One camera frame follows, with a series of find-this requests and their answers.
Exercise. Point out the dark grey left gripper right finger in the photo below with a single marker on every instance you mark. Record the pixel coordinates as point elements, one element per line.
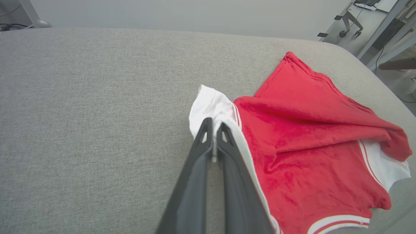
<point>240,201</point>

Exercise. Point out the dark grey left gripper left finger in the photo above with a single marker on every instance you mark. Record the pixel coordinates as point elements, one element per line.
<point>191,195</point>

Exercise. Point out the red garment with white trim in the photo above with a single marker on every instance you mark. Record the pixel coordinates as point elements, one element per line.
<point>308,136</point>

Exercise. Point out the white partition board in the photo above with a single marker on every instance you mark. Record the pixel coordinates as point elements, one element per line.
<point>178,13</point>

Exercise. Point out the dark brown bar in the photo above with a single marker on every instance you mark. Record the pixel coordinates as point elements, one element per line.
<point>398,64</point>

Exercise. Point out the dark grey office chair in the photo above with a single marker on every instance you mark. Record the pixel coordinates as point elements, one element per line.
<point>347,16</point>

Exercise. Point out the black box under desk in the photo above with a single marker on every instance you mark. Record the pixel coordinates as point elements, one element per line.
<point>388,34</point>

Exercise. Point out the grey metal desk frame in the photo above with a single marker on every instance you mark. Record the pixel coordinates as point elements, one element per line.
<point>383,26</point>

